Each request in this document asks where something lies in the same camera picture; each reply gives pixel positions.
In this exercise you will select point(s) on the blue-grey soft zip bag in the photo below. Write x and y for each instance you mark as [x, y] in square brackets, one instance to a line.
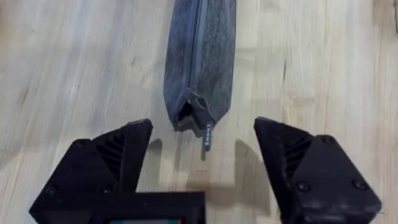
[202, 62]

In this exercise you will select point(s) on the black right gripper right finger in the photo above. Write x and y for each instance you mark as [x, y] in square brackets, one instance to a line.
[323, 180]

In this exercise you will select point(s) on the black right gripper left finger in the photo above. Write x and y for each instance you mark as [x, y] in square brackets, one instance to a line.
[102, 168]

